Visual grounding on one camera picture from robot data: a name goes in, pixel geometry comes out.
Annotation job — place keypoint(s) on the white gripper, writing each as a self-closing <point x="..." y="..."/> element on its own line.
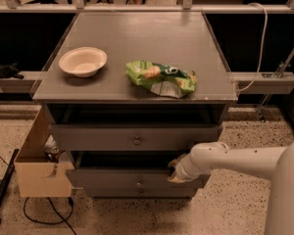
<point x="182" y="171"/>

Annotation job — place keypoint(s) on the grey drawer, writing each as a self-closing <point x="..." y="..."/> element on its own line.
<point x="105" y="137"/>
<point x="121" y="169"/>
<point x="141" y="193"/>

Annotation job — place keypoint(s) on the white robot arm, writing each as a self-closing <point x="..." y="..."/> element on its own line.
<point x="275" y="164"/>

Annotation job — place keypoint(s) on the grey bottom drawer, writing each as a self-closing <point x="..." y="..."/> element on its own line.
<point x="141" y="193"/>

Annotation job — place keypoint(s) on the grey drawer cabinet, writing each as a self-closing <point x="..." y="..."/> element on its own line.
<point x="181" y="40"/>

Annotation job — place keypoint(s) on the grey top drawer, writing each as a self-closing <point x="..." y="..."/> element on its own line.
<point x="105" y="137"/>

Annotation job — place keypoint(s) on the green chip bag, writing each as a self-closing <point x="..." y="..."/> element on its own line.
<point x="162" y="80"/>

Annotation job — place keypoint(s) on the metal can in box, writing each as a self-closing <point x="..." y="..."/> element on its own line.
<point x="51" y="149"/>

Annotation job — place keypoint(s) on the wooden box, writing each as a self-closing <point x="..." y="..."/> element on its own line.
<point x="37" y="174"/>

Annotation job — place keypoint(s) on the white paper bowl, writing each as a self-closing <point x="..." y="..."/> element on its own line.
<point x="83" y="62"/>

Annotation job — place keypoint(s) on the black bar on floor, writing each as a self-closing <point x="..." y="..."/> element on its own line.
<point x="1" y="190"/>

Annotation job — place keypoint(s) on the black object on rail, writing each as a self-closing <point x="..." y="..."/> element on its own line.
<point x="10" y="70"/>

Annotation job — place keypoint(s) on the aluminium frame rail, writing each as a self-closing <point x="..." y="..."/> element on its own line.
<point x="77" y="6"/>

